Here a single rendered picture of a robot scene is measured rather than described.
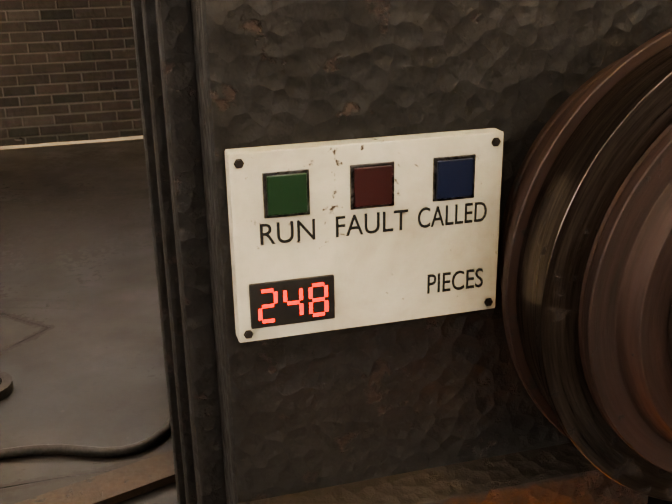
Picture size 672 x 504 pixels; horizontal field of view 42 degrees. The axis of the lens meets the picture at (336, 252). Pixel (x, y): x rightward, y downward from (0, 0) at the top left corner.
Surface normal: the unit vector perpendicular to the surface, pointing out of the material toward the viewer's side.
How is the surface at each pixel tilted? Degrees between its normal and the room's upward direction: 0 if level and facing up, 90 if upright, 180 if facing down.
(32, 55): 90
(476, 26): 90
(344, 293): 90
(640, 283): 81
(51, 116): 90
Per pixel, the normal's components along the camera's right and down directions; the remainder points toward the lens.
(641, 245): -0.69, -0.07
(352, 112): 0.27, 0.33
